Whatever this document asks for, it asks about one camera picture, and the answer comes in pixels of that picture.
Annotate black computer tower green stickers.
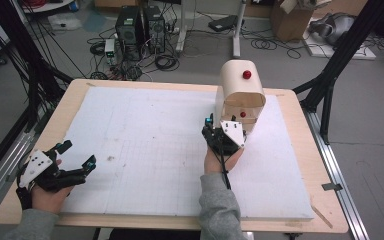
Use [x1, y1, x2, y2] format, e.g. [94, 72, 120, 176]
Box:
[114, 5, 144, 62]

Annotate black metal frame stand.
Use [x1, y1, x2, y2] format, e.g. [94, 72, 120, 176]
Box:
[0, 0, 75, 188]
[292, 0, 384, 146]

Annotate white desk leg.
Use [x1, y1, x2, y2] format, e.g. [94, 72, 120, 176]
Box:
[231, 0, 248, 59]
[175, 0, 189, 54]

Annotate small grey power supply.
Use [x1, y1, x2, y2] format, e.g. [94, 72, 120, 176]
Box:
[104, 38, 117, 65]

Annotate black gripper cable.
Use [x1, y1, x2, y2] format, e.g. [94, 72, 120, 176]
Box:
[213, 146, 232, 191]

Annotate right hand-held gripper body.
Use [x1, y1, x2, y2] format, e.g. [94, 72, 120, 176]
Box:
[201, 120, 247, 157]

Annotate coiled black floor cable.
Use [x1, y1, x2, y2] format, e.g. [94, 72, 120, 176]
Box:
[89, 41, 107, 57]
[154, 53, 181, 72]

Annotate white gridded mat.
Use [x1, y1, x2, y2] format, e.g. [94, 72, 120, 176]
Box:
[60, 86, 315, 220]

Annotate flat black device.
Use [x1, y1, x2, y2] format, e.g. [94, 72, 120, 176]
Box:
[208, 14, 245, 33]

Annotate grey tape piece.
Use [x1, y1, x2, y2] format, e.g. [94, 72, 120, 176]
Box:
[321, 182, 344, 192]

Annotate aluminium rail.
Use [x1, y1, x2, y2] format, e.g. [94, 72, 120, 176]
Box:
[303, 108, 370, 240]
[0, 129, 36, 219]

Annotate person's left hand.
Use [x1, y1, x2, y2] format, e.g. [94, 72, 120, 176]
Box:
[30, 158, 75, 215]

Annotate grey and black bag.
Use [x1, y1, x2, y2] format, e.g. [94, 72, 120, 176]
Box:
[308, 12, 357, 46]

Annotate open cardboard box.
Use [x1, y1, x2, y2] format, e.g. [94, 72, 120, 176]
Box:
[269, 0, 333, 43]

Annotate wooden bread box red knobs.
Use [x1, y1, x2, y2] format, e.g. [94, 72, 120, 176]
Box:
[213, 59, 267, 135]

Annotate white floor board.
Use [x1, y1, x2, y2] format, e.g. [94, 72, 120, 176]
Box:
[302, 18, 377, 61]

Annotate black wrist strap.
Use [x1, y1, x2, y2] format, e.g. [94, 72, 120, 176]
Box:
[15, 184, 34, 211]

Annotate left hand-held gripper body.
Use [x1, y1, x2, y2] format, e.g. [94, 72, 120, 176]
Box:
[15, 149, 88, 193]

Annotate person's right hand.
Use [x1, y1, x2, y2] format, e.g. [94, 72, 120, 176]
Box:
[203, 145, 245, 175]

